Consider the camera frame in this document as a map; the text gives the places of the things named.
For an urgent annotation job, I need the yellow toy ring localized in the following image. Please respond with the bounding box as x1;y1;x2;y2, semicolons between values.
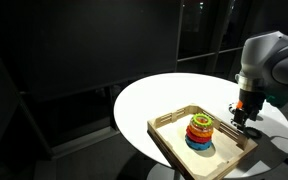
189;121;215;133

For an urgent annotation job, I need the dark metal window frame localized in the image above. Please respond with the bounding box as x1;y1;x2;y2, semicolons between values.
175;0;248;75

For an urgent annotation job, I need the wooden slotted tray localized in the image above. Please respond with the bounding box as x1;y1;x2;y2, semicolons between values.
146;104;260;180

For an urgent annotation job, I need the blue toy ring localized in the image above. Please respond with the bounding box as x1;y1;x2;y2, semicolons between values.
184;137;213;151

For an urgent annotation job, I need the orange toy ring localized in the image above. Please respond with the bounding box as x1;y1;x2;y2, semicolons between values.
187;125;215;139

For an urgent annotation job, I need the dark green toy ring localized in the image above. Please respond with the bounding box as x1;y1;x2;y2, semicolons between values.
243;126;263;140

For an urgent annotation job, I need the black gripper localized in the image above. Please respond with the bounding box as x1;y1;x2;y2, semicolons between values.
232;89;267;131

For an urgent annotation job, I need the red toy ring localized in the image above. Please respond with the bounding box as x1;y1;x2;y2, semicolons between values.
185;129;214;145

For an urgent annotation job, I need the white table pedestal base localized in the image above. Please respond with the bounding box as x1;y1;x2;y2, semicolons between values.
146;162;186;180

